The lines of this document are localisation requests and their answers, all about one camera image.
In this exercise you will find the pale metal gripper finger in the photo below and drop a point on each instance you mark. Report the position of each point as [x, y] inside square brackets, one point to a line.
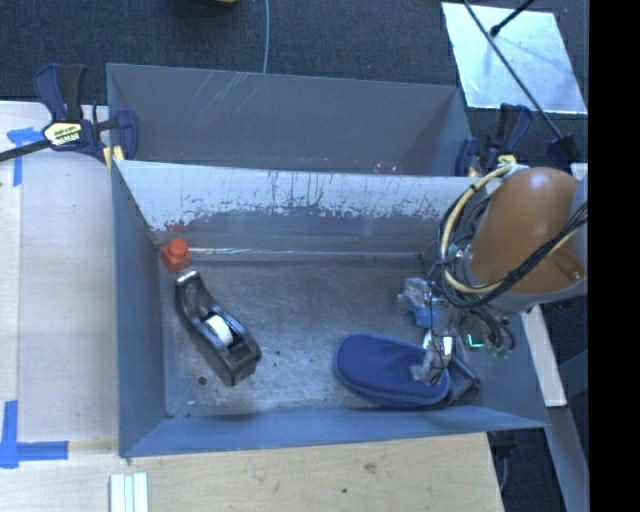
[431, 361]
[415, 295]

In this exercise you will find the small blue block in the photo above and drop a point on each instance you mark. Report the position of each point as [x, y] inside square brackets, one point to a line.
[427, 317]

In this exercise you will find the blue fabric slipper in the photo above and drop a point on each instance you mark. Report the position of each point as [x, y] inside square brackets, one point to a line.
[375, 370]

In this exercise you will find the grey metal bin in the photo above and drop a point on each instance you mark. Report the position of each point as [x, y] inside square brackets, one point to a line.
[300, 310]

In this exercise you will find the black tape dispenser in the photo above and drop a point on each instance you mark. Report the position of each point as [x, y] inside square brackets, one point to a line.
[220, 335]

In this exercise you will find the small red toy block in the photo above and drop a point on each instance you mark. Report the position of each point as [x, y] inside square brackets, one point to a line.
[176, 255]

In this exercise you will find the pale wood board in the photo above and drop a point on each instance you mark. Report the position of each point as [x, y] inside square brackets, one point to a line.
[65, 300]

